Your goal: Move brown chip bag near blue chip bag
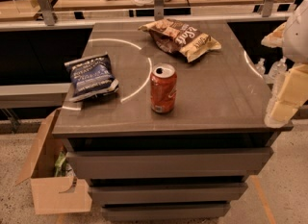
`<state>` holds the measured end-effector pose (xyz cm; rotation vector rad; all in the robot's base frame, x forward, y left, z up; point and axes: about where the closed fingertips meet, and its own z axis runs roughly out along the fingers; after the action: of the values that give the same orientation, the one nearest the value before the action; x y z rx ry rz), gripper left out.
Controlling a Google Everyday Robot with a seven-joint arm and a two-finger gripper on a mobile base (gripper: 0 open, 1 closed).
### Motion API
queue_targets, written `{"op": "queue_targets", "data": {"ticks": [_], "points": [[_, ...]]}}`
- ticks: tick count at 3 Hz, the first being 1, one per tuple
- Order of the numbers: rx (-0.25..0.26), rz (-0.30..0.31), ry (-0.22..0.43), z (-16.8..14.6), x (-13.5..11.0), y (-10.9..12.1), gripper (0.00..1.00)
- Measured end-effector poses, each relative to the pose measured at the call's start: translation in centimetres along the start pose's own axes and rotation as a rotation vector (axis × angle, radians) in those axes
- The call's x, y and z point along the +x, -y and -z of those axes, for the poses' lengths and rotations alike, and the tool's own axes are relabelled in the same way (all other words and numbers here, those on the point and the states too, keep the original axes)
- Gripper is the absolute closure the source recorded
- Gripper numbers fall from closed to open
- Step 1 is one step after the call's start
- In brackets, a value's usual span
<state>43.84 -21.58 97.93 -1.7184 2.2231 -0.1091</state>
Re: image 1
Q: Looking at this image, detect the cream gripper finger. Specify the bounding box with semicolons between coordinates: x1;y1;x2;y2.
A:
261;23;286;48

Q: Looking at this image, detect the brown chip bag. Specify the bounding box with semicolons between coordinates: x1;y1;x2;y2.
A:
140;18;221;62

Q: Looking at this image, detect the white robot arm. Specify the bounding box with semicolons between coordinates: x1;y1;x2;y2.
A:
264;0;308;128

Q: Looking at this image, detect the blue chip bag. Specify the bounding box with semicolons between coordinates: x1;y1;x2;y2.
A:
64;54;118;102

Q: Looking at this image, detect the green bag in box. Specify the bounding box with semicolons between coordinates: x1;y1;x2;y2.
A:
54;152;66;177

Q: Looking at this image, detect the clear plastic bottle right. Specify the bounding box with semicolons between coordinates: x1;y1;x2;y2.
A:
269;58;287;80

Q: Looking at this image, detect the clear plastic bottle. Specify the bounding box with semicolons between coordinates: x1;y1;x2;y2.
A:
269;58;287;80
255;58;266;75

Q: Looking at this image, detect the clear plastic bottle left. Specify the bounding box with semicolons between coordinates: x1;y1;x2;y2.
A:
255;58;266;75

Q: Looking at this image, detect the orange soda can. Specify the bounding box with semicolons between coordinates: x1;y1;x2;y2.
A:
150;63;177;113

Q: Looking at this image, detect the grey drawer cabinet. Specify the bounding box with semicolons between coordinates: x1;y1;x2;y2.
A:
52;20;295;222

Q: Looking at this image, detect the open cardboard box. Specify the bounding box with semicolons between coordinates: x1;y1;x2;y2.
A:
15;109;92;214

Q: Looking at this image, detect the metal bracket middle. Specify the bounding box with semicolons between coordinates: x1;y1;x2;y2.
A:
154;0;164;20

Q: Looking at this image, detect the metal bracket left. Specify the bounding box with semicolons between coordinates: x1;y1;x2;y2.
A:
37;0;56;26

